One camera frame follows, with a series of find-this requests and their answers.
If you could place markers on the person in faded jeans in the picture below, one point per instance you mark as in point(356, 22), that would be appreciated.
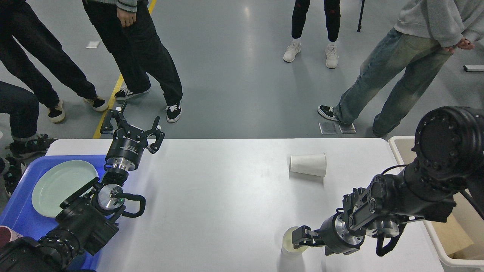
point(426, 34)

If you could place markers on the floor outlet plate right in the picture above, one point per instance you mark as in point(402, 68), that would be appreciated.
point(347, 129)

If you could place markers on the pink mug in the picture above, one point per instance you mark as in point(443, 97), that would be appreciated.
point(8, 235)

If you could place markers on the seated person dark jeans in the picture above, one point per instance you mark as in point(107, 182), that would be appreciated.
point(23, 108)

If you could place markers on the black tripod leg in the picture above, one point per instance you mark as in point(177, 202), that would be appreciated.
point(360, 17)

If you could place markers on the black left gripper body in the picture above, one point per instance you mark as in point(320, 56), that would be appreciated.
point(125, 152)

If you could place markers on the cardigan person right hand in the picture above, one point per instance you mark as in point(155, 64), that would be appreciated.
point(126, 18)

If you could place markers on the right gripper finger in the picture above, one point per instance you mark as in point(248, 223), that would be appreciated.
point(303, 236)

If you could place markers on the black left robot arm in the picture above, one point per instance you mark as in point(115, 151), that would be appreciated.
point(88, 217)

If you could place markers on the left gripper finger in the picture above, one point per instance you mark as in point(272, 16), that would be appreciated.
point(154, 131)
point(115, 123)

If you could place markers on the person in grey cardigan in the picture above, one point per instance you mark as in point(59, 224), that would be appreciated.
point(138, 51)

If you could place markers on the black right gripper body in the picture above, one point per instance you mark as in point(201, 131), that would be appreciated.
point(336, 238)

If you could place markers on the white floor label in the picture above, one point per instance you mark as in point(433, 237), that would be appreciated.
point(93, 44)

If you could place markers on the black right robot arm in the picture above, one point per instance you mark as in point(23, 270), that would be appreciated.
point(449, 159)

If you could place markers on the person in black trousers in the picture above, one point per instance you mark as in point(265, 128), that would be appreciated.
point(22, 31)

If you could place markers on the green plate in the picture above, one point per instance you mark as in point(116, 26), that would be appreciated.
point(59, 183)

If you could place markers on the floor outlet plate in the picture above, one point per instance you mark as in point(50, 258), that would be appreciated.
point(347, 129)
point(327, 128)

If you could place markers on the floor outlet plate left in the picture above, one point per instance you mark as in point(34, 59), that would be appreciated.
point(327, 128)

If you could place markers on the beige plastic bin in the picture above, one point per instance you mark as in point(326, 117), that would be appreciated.
point(472, 223)

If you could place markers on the brown paper bag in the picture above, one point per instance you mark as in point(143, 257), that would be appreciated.
point(452, 237)

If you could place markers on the white paper cup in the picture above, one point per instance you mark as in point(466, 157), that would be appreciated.
point(287, 246)
point(312, 164)

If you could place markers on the blue plastic tray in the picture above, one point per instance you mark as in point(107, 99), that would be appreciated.
point(19, 213)

